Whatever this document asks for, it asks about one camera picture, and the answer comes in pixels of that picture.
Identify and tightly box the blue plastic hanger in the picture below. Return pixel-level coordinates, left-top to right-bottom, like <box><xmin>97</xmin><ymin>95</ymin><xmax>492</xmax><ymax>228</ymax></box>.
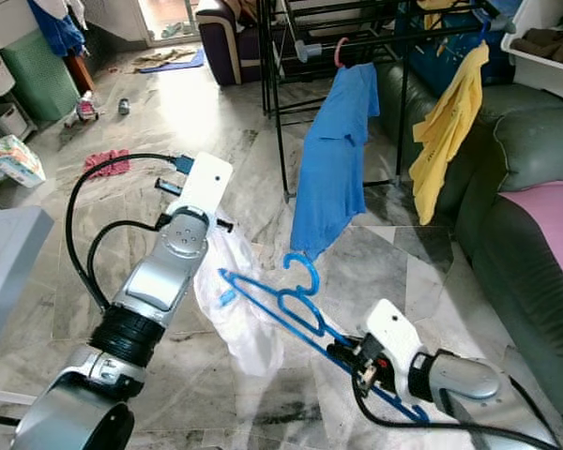
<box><xmin>219</xmin><ymin>251</ymin><xmax>433</xmax><ymax>425</ymax></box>

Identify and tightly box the white garment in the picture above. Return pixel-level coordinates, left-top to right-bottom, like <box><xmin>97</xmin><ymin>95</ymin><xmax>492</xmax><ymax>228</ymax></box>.
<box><xmin>192</xmin><ymin>228</ymin><xmax>287</xmax><ymax>378</ymax></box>

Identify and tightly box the pink hanger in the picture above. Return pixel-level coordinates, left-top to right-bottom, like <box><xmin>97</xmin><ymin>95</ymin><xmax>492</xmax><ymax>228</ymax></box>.
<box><xmin>333</xmin><ymin>36</ymin><xmax>350</xmax><ymax>68</ymax></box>

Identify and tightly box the red cloth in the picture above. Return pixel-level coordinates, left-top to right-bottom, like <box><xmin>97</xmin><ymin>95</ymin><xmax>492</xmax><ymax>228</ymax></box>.
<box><xmin>84</xmin><ymin>150</ymin><xmax>132</xmax><ymax>179</ymax></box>

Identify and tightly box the pink white shoe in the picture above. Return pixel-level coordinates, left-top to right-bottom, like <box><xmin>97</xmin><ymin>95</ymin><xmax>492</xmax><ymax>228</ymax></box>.
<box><xmin>75</xmin><ymin>92</ymin><xmax>102</xmax><ymax>123</ymax></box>

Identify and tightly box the blue floor mat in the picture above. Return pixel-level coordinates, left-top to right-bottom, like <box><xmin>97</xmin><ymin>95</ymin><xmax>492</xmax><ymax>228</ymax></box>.
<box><xmin>131</xmin><ymin>49</ymin><xmax>205</xmax><ymax>74</ymax></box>

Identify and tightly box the white printed plastic bag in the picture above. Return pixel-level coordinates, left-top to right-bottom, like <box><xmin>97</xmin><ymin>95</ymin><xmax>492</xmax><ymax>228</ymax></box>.
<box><xmin>0</xmin><ymin>134</ymin><xmax>48</xmax><ymax>188</ymax></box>

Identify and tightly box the dark purple sofa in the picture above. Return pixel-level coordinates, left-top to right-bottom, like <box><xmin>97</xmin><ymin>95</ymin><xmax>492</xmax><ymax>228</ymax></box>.
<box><xmin>195</xmin><ymin>0</ymin><xmax>273</xmax><ymax>87</ymax></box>

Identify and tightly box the black drying rack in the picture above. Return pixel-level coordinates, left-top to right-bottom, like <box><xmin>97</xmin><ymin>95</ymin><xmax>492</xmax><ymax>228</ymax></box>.
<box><xmin>258</xmin><ymin>0</ymin><xmax>522</xmax><ymax>203</ymax></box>

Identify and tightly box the bright blue shirt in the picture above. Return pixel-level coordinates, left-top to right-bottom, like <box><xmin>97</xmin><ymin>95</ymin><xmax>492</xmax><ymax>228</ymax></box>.
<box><xmin>289</xmin><ymin>63</ymin><xmax>381</xmax><ymax>262</ymax></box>

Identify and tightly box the green plastic bin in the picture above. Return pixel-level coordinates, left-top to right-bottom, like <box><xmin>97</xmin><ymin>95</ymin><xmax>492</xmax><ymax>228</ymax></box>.
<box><xmin>0</xmin><ymin>28</ymin><xmax>81</xmax><ymax>125</ymax></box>

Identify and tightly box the white cabinet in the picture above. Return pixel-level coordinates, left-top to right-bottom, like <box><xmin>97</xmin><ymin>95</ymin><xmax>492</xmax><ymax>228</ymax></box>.
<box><xmin>0</xmin><ymin>206</ymin><xmax>53</xmax><ymax>395</ymax></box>

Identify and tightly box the blue garment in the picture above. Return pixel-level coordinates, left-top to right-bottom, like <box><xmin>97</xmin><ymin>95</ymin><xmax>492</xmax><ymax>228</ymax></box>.
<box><xmin>28</xmin><ymin>0</ymin><xmax>87</xmax><ymax>59</ymax></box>

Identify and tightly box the white shelf unit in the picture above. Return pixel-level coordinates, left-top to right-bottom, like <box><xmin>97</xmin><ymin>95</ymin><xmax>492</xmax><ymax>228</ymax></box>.
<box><xmin>0</xmin><ymin>0</ymin><xmax>38</xmax><ymax>123</ymax></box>

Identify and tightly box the pink cushion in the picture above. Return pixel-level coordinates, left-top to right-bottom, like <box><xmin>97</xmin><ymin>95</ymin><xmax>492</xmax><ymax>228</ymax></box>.
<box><xmin>500</xmin><ymin>181</ymin><xmax>563</xmax><ymax>265</ymax></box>

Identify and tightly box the yellow shirt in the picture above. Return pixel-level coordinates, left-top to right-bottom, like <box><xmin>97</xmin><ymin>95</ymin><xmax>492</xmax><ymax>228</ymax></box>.
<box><xmin>408</xmin><ymin>42</ymin><xmax>491</xmax><ymax>226</ymax></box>

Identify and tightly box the dark green sofa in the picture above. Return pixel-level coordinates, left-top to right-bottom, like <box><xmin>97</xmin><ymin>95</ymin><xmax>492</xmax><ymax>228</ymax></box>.
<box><xmin>375</xmin><ymin>61</ymin><xmax>563</xmax><ymax>390</ymax></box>

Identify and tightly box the dark blue fabric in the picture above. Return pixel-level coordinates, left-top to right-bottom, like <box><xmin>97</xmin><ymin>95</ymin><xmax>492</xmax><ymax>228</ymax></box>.
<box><xmin>402</xmin><ymin>7</ymin><xmax>489</xmax><ymax>97</ymax></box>

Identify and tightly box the white laundry basket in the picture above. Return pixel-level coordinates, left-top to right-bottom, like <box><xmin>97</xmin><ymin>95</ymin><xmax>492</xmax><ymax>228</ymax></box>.
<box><xmin>502</xmin><ymin>0</ymin><xmax>563</xmax><ymax>106</ymax></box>

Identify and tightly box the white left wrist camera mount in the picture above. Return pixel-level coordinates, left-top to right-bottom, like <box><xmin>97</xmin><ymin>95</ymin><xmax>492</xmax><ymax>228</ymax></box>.
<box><xmin>164</xmin><ymin>152</ymin><xmax>234</xmax><ymax>221</ymax></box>

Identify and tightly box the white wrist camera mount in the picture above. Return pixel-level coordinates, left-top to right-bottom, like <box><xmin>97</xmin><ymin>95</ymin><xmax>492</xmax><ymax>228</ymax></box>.
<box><xmin>366</xmin><ymin>298</ymin><xmax>431</xmax><ymax>395</ymax></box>
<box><xmin>164</xmin><ymin>152</ymin><xmax>234</xmax><ymax>221</ymax></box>

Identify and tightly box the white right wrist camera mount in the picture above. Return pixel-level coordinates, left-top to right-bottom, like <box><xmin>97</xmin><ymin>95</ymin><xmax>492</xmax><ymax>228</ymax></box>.
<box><xmin>366</xmin><ymin>298</ymin><xmax>431</xmax><ymax>395</ymax></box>

